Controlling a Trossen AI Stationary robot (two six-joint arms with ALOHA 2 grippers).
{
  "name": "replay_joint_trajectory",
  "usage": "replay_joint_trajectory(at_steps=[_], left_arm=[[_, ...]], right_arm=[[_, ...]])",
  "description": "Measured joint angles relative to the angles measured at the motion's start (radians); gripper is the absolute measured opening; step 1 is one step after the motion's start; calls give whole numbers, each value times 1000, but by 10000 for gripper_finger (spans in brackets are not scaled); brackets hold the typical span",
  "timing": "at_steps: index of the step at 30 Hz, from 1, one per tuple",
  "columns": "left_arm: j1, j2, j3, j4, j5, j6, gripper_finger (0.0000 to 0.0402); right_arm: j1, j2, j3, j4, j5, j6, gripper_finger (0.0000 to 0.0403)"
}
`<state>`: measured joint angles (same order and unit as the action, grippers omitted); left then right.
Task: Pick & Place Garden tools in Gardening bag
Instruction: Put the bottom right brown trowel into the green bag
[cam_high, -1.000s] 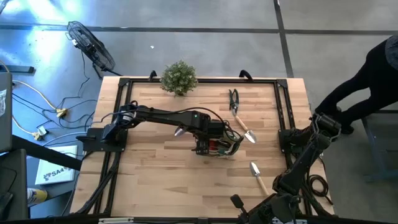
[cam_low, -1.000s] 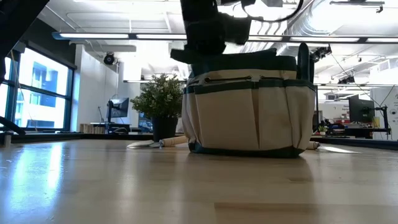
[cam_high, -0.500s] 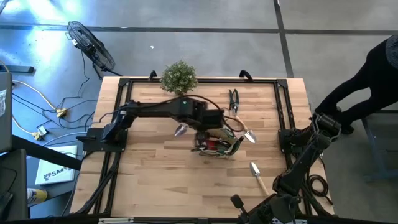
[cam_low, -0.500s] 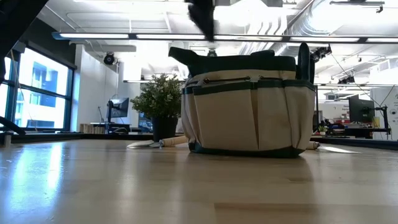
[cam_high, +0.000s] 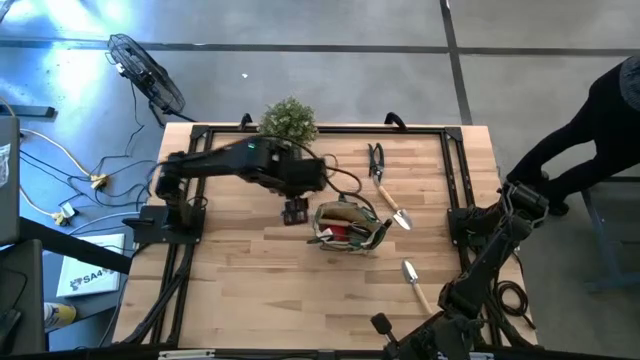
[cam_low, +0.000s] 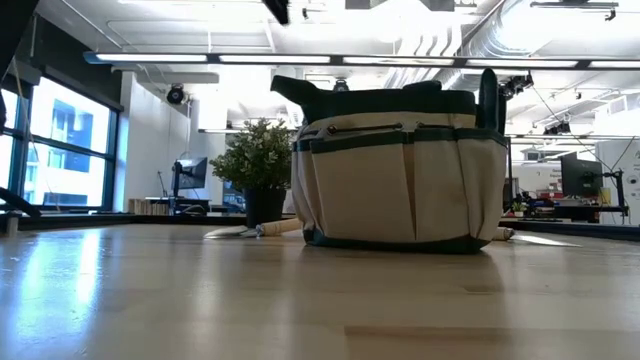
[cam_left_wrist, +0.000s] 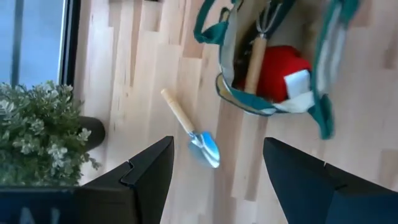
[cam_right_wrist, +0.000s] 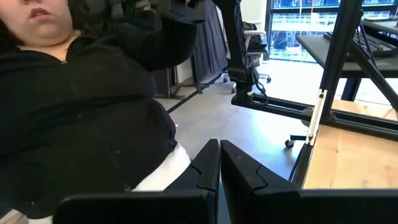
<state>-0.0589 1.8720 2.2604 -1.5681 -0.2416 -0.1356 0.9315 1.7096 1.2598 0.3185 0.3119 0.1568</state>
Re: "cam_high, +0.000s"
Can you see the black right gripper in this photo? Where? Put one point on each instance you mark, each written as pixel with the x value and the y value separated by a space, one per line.
pixel 415 347

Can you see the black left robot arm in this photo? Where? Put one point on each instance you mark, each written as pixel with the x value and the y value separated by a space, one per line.
pixel 215 162

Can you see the black aluminium table frame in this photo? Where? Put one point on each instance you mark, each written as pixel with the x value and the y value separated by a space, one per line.
pixel 350 130

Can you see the person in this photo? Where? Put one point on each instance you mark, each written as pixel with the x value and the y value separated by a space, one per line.
pixel 610 125

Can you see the cream green-trimmed gardening bag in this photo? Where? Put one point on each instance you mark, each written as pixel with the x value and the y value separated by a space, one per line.
pixel 352 212

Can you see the green plant in black pot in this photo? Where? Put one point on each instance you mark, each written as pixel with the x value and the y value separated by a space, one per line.
pixel 287 120

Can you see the black pruning shears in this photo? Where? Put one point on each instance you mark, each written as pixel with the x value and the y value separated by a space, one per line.
pixel 376 174

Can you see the grey flat case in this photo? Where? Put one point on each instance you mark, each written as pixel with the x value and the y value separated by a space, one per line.
pixel 9 200

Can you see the red and black garden glove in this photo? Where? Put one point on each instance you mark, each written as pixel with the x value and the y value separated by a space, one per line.
pixel 339 233

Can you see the yellow bottle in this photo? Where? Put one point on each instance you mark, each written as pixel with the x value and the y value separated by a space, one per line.
pixel 60 316

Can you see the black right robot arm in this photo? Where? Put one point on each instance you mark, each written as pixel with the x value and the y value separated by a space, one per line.
pixel 480 280

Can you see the blue metal stand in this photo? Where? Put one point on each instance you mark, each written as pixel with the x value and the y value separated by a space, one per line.
pixel 607 250

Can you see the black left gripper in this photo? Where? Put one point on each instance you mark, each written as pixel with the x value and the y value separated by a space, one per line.
pixel 305 177

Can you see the black floor fan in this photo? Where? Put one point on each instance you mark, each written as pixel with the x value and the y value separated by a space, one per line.
pixel 145 75

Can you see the white printed box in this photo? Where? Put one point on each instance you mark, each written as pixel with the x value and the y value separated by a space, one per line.
pixel 100 260

